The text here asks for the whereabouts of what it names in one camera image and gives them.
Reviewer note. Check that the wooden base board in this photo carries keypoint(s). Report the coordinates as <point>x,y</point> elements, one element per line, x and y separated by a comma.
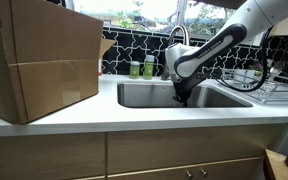
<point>275,166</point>

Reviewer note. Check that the tall green soap bottle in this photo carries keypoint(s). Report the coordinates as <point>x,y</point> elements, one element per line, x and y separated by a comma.
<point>149,68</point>

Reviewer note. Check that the stainless steel sink basin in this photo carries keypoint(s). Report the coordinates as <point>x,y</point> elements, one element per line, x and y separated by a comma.
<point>144,95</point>

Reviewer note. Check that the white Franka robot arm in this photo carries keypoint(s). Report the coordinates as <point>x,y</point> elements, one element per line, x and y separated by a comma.
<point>210,50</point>

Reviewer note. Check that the chrome gooseneck faucet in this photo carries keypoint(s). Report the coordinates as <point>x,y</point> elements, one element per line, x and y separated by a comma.
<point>186,36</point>

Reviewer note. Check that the metal cabinet knob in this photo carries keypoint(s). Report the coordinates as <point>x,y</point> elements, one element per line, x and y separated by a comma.
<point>204,172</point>
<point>189,174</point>

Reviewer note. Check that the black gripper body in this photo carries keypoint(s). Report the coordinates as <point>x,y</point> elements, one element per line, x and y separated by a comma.
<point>185,85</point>

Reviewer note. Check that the short green soap bottle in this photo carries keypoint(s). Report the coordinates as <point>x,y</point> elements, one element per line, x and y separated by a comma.
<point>134,70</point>

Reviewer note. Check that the kitchen window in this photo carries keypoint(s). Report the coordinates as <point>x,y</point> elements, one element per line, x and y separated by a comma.
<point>144,10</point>

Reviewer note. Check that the brown cardboard box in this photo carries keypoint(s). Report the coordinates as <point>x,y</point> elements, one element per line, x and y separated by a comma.
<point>50,60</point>

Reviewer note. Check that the metal spoon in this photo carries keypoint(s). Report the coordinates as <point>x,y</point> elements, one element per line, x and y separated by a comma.
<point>276,68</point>

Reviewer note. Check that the wooden kitchen cabinet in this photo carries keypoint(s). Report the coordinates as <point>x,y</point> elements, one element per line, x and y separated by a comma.
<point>134,150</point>

